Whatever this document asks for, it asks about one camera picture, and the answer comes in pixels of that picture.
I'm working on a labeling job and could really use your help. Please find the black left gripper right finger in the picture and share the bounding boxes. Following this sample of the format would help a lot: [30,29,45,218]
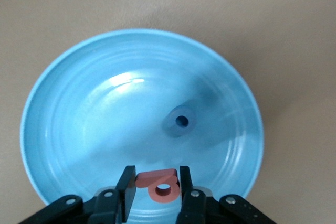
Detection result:
[175,165,279,224]

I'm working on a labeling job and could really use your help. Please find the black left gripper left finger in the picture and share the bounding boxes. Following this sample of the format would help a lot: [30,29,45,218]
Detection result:
[18,165,138,224]

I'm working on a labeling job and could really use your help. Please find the pink foam letter p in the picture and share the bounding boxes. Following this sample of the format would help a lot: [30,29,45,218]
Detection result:
[136,168,182,204]

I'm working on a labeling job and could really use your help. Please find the blue foam letter o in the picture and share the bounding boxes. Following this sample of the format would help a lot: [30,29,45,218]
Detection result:
[161,104,196,138]

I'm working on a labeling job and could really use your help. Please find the blue plate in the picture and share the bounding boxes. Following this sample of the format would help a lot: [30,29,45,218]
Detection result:
[19,28,265,224]

